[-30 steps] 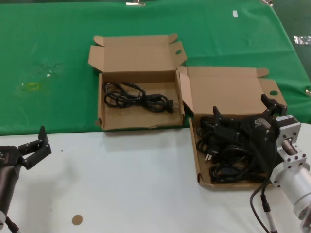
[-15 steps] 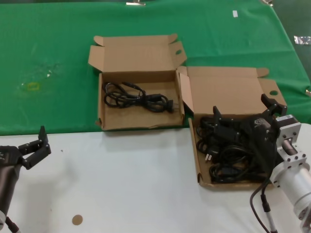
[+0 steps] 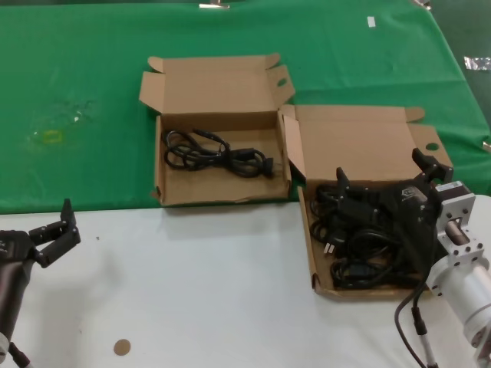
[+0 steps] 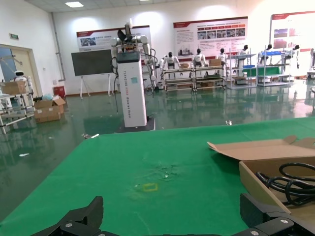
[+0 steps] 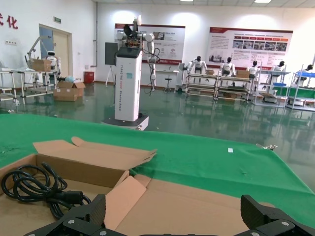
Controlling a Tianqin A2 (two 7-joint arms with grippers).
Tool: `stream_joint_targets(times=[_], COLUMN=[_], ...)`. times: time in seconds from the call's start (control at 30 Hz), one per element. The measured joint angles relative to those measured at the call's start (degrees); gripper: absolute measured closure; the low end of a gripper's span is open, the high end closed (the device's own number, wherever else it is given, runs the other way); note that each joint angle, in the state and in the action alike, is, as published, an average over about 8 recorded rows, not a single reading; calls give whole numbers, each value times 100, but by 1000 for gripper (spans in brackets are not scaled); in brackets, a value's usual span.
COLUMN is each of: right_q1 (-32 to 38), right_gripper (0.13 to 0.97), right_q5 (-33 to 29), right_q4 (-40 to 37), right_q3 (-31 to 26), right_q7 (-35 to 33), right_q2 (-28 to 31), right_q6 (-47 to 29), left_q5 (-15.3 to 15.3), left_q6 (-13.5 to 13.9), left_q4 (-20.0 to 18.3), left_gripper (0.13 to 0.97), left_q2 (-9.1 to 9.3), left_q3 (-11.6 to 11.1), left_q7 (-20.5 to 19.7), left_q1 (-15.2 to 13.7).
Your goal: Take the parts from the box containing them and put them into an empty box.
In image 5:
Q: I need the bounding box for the dark display screen on stand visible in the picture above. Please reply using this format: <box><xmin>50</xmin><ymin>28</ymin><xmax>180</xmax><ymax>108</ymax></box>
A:
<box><xmin>105</xmin><ymin>42</ymin><xmax>119</xmax><ymax>87</ymax></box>

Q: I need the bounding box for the metal pipe workbench rack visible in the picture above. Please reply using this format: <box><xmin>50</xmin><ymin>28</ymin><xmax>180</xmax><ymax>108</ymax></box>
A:
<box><xmin>285</xmin><ymin>64</ymin><xmax>315</xmax><ymax>109</ymax></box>
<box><xmin>216</xmin><ymin>73</ymin><xmax>252</xmax><ymax>102</ymax></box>
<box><xmin>252</xmin><ymin>69</ymin><xmax>291</xmax><ymax>107</ymax></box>
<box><xmin>185</xmin><ymin>70</ymin><xmax>219</xmax><ymax>101</ymax></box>

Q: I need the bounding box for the black stool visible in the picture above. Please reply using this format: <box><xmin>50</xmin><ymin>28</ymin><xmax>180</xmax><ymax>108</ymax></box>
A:
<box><xmin>164</xmin><ymin>65</ymin><xmax>173</xmax><ymax>92</ymax></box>

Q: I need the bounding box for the black power cord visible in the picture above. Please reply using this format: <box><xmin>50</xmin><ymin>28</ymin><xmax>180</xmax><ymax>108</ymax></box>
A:
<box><xmin>1</xmin><ymin>161</ymin><xmax>92</xmax><ymax>220</ymax></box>

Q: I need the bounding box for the green table cloth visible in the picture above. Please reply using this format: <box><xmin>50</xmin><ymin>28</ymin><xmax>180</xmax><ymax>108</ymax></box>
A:
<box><xmin>0</xmin><ymin>113</ymin><xmax>315</xmax><ymax>214</ymax></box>

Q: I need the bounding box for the white pipe shelf rack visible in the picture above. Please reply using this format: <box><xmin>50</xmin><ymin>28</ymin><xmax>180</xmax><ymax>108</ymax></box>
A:
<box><xmin>0</xmin><ymin>68</ymin><xmax>56</xmax><ymax>105</ymax></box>

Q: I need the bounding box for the green bench cover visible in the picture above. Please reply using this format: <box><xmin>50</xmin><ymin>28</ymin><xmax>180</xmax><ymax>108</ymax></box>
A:
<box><xmin>286</xmin><ymin>87</ymin><xmax>315</xmax><ymax>99</ymax></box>

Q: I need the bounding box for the open brown cardboard box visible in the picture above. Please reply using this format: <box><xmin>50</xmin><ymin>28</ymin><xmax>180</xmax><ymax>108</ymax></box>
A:
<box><xmin>0</xmin><ymin>136</ymin><xmax>158</xmax><ymax>236</ymax></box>
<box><xmin>104</xmin><ymin>173</ymin><xmax>312</xmax><ymax>236</ymax></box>

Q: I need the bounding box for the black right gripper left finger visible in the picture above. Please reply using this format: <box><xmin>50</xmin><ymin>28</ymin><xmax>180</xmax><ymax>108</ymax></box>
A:
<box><xmin>23</xmin><ymin>193</ymin><xmax>119</xmax><ymax>236</ymax></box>

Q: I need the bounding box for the white desk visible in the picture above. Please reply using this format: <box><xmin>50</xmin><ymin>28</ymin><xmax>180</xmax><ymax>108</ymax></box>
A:
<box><xmin>155</xmin><ymin>69</ymin><xmax>180</xmax><ymax>93</ymax></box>

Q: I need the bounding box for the wide white red wall poster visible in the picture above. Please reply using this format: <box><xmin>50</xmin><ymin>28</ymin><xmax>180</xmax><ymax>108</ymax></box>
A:
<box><xmin>209</xmin><ymin>27</ymin><xmax>294</xmax><ymax>68</ymax></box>

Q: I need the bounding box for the small white service robot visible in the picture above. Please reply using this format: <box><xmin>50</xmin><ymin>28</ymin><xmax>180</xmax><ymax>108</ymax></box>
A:
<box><xmin>45</xmin><ymin>51</ymin><xmax>62</xmax><ymax>82</ymax></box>

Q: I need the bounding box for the open cardboard carton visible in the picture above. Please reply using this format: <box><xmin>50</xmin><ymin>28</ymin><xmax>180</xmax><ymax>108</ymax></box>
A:
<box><xmin>57</xmin><ymin>81</ymin><xmax>86</xmax><ymax>98</ymax></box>

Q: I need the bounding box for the red cabinet box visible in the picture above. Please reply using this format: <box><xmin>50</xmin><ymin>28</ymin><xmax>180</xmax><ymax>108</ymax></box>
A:
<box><xmin>83</xmin><ymin>71</ymin><xmax>95</xmax><ymax>84</ymax></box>

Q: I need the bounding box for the beige door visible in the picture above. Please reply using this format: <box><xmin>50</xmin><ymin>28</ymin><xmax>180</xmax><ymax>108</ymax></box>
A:
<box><xmin>38</xmin><ymin>24</ymin><xmax>73</xmax><ymax>83</ymax></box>

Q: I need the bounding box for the closed cardboard carton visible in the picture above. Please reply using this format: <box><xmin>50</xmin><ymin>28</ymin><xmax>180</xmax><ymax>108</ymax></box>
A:
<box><xmin>53</xmin><ymin>88</ymin><xmax>79</xmax><ymax>102</ymax></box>

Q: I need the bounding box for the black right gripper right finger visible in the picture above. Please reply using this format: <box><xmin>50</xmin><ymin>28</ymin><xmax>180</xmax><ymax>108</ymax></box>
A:
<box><xmin>240</xmin><ymin>194</ymin><xmax>315</xmax><ymax>236</ymax></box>

